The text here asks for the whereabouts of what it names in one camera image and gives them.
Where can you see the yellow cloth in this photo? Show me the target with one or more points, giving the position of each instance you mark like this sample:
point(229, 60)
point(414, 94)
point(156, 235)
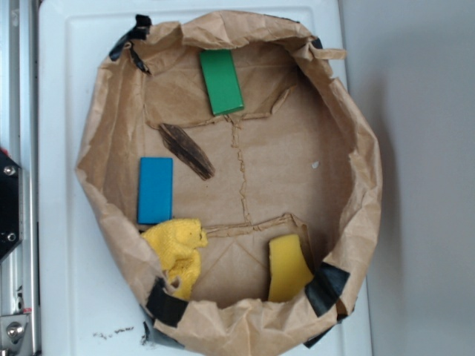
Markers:
point(177, 242)

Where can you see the brown paper bag tray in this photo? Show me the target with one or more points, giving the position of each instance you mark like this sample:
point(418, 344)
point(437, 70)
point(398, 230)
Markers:
point(300, 158)

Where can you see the dark brown wood chip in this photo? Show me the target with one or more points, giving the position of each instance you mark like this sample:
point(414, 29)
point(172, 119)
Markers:
point(187, 150)

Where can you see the blue rectangular block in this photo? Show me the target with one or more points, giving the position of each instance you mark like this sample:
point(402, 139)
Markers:
point(155, 194)

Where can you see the yellow sponge piece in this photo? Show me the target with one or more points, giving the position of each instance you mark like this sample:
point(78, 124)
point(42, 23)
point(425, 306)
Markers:
point(289, 271)

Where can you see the green rectangular block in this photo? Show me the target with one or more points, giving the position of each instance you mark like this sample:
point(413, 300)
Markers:
point(221, 81)

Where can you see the black tape bottom right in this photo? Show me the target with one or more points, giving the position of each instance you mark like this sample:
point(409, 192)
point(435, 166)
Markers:
point(325, 289)

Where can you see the black tape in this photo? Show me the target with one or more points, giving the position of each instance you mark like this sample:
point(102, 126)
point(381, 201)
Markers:
point(139, 31)
point(163, 307)
point(325, 289)

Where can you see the black tape bottom left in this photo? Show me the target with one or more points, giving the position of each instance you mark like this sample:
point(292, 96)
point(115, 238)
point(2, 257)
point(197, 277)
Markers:
point(163, 307)

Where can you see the black tape top left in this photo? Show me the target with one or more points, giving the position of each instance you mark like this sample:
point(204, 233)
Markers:
point(139, 31)

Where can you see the black mounting bracket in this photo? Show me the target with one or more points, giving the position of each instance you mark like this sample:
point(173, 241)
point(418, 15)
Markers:
point(10, 198)

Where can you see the aluminium frame rail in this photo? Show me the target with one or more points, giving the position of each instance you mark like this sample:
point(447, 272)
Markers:
point(20, 302)

